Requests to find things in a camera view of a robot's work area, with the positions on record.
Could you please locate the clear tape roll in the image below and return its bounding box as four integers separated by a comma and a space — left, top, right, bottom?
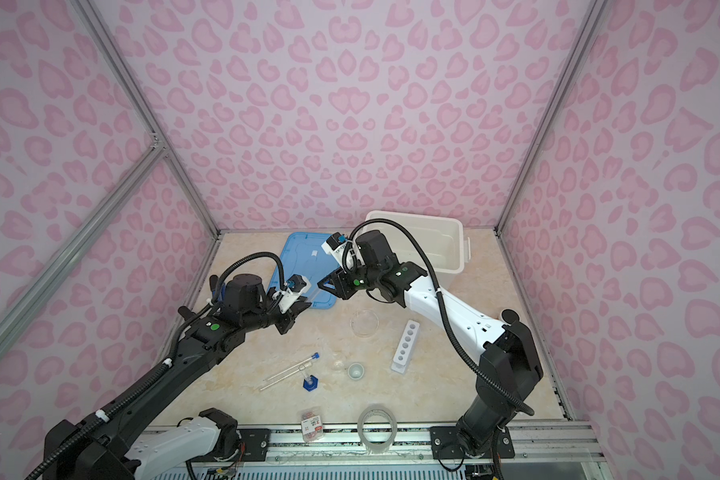
357, 404, 398, 455

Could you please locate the small clear slide box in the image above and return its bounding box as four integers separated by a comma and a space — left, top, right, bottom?
299, 407, 324, 443

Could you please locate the glass stirring rod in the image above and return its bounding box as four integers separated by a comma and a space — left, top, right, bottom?
258, 362, 311, 392

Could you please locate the blue base graduated cylinder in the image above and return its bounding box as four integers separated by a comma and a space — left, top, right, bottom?
302, 370, 319, 392

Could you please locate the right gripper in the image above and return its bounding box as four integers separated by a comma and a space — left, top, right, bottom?
316, 262, 383, 300

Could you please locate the blue capped test tube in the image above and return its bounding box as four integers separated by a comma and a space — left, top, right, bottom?
273, 352, 320, 375

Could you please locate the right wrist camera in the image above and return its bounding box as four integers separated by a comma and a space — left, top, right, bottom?
322, 232, 347, 263

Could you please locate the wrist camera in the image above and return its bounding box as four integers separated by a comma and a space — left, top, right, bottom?
281, 274, 311, 298
322, 232, 347, 263

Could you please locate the blue bin lid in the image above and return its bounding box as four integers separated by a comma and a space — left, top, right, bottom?
279, 232, 338, 310

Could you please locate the small white cup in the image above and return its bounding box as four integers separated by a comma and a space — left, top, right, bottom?
346, 363, 365, 381

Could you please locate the clear glass petri dish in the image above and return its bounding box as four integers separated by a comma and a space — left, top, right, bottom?
350, 310, 379, 338

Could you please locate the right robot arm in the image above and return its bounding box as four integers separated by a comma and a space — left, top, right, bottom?
318, 229, 544, 458

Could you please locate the white plastic storage bin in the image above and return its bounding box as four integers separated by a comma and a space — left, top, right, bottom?
362, 210, 472, 284

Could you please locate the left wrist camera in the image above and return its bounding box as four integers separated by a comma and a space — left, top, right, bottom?
281, 274, 311, 298

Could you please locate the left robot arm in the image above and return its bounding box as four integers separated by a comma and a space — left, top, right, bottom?
28, 274, 311, 479

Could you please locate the white test tube rack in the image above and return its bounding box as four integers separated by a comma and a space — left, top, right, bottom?
390, 320, 420, 374

